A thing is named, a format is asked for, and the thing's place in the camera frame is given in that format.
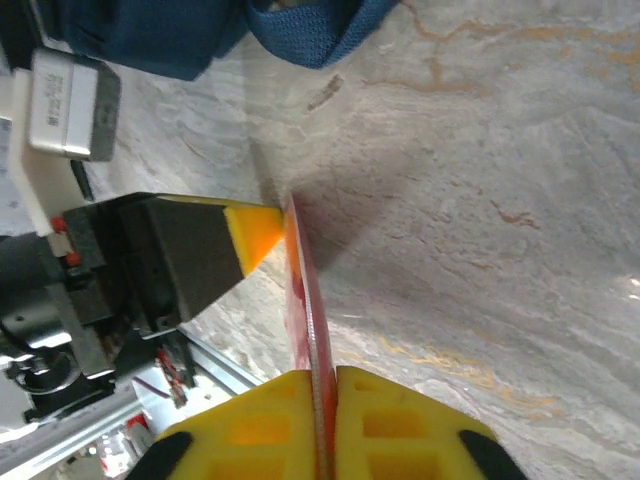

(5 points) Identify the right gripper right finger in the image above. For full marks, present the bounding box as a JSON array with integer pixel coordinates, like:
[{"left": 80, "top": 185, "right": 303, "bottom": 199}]
[{"left": 334, "top": 364, "right": 526, "bottom": 480}]

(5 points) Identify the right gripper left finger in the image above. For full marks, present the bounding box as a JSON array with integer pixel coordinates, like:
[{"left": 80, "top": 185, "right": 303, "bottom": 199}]
[{"left": 124, "top": 369, "right": 319, "bottom": 480}]

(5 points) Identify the red box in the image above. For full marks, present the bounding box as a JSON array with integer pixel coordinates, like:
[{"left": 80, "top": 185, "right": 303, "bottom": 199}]
[{"left": 282, "top": 192, "right": 339, "bottom": 480}]

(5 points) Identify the navy blue backpack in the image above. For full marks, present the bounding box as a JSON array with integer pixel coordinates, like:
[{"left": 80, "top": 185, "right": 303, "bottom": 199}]
[{"left": 49, "top": 0, "right": 401, "bottom": 81}]

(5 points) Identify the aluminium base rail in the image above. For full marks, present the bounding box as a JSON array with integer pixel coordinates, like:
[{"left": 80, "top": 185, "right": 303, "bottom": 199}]
[{"left": 0, "top": 329, "right": 266, "bottom": 456}]

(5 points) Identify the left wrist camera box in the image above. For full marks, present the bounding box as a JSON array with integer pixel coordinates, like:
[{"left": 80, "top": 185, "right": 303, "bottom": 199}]
[{"left": 0, "top": 47, "right": 124, "bottom": 236}]

